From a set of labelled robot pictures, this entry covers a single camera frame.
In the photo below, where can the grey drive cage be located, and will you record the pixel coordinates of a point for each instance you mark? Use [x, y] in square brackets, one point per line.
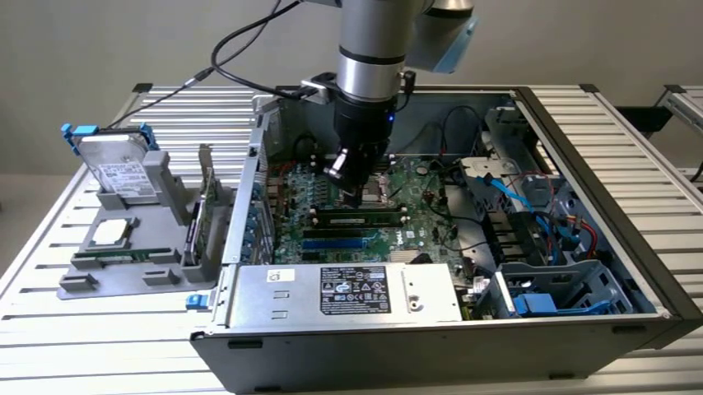
[511, 131]

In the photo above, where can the hard disk in blue bracket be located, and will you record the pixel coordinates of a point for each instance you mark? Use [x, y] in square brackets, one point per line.
[118, 168]

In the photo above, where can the silver CPU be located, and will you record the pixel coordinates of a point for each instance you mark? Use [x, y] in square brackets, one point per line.
[113, 231]

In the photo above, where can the green Dell motherboard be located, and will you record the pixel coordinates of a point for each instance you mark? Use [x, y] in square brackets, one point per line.
[418, 214]

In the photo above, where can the CPU socket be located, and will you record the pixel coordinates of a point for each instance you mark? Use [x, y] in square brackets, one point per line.
[379, 191]

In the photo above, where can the graphics card with metal bracket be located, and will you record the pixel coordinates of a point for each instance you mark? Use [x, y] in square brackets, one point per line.
[201, 214]

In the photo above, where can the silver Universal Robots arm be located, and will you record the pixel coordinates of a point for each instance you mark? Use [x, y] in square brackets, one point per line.
[374, 37]

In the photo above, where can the RAM stick with white label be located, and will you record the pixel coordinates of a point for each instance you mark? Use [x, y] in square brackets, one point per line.
[359, 217]

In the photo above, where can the silver power supply unit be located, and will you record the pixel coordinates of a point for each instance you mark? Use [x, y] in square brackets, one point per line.
[341, 294]

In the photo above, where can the blue expansion slot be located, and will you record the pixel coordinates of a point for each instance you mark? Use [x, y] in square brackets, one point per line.
[335, 243]

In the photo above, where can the silver drive bracket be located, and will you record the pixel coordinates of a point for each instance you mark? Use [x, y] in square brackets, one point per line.
[489, 166]

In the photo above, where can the grey metal disk bay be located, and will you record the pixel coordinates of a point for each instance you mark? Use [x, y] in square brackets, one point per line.
[566, 284]

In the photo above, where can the black fan shroud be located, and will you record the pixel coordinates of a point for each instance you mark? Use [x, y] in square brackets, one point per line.
[517, 236]

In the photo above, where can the black expansion slot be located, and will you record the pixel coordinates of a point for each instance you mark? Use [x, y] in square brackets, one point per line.
[333, 233]

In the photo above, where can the silver chipset heat sink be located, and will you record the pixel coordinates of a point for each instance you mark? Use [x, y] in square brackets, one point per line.
[409, 258]

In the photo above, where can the grey parts rack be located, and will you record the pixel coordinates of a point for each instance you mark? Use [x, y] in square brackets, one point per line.
[165, 230]

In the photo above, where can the blue case latch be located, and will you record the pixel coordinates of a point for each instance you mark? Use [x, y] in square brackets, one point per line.
[198, 301]

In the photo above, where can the open black PC case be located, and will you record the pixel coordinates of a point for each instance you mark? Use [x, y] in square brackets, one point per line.
[439, 354]

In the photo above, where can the green RAM stick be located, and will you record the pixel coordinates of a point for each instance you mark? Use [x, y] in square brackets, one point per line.
[121, 256]

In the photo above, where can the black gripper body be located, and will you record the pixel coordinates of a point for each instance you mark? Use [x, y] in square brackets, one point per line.
[362, 123]

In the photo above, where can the metal slat side table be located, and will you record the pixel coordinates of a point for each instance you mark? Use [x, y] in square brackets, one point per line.
[684, 123]

